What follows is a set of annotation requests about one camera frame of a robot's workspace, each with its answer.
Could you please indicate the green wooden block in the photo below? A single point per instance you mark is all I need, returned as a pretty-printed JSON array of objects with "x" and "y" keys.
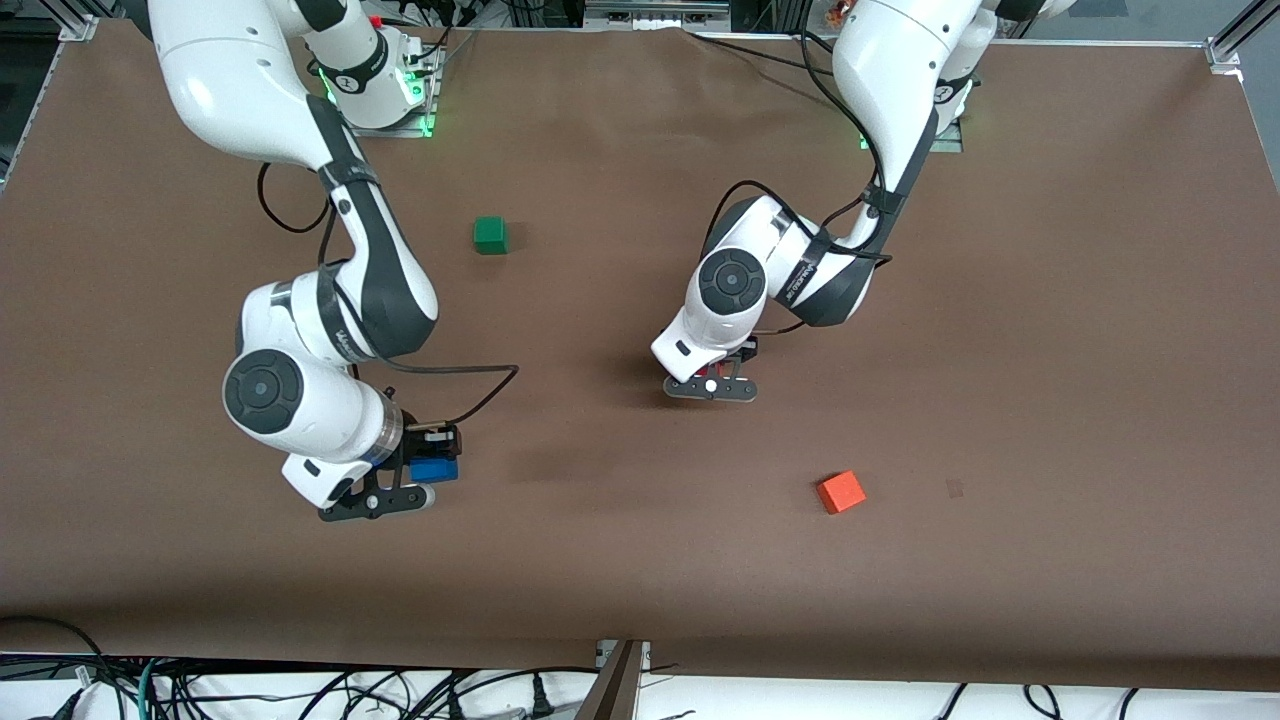
[{"x": 490, "y": 235}]

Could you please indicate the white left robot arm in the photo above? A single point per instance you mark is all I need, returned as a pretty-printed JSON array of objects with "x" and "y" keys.
[{"x": 900, "y": 60}]

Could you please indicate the red wooden block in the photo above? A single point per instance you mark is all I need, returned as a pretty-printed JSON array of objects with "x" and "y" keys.
[{"x": 722, "y": 379}]

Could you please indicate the grey power strip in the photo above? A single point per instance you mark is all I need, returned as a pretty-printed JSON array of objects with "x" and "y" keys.
[{"x": 655, "y": 10}]

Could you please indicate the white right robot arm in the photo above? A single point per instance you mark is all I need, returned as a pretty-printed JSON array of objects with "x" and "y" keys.
[{"x": 260, "y": 390}]

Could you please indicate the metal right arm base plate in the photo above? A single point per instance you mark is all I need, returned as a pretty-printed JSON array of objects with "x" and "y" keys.
[{"x": 420, "y": 125}]

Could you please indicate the blue wooden block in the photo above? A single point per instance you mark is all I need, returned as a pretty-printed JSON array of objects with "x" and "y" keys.
[{"x": 435, "y": 470}]

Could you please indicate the black power plug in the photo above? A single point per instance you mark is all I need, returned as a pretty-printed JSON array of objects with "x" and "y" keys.
[{"x": 541, "y": 697}]

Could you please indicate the orange wooden block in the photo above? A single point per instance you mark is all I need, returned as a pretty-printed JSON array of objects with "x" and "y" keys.
[{"x": 841, "y": 492}]

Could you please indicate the aluminium frame corner profile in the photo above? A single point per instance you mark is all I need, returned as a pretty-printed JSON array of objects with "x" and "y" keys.
[
  {"x": 78, "y": 28},
  {"x": 1225, "y": 45}
]

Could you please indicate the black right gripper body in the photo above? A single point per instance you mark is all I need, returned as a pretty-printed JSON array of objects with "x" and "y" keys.
[{"x": 418, "y": 445}]

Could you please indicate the aluminium table bracket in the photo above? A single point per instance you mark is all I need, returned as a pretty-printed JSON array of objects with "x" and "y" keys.
[{"x": 602, "y": 652}]

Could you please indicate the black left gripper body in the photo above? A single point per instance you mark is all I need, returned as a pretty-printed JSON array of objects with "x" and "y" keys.
[{"x": 744, "y": 351}]

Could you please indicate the brown table support beam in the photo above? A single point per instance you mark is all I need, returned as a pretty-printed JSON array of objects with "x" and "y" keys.
[{"x": 612, "y": 695}]

